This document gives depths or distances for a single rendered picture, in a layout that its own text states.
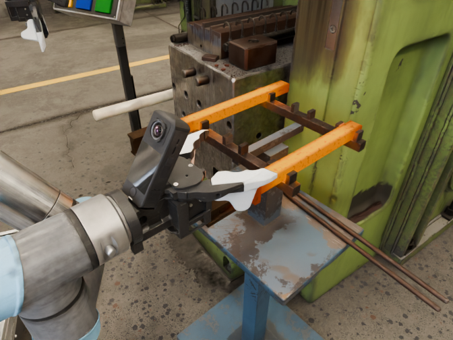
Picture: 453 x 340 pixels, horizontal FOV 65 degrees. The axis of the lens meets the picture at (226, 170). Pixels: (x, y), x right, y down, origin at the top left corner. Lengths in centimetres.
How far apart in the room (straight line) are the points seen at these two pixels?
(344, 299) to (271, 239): 80
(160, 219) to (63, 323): 16
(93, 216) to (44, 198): 13
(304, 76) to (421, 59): 38
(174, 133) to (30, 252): 19
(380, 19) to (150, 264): 130
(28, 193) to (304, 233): 61
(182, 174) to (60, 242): 16
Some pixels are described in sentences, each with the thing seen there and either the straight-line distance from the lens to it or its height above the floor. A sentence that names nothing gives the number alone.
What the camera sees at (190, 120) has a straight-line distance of 76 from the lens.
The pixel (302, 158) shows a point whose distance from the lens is 65.
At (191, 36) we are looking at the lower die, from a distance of 126.
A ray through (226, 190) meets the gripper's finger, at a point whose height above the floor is 101.
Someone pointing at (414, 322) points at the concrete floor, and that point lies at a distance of 166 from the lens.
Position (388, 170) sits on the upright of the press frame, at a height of 49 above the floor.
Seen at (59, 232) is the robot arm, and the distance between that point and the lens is 41.
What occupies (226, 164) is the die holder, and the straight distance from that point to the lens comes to 116.
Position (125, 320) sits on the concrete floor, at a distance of 155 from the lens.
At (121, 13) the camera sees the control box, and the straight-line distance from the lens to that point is 145.
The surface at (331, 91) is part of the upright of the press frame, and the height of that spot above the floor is 89.
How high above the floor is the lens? 130
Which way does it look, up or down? 37 degrees down
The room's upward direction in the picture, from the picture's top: straight up
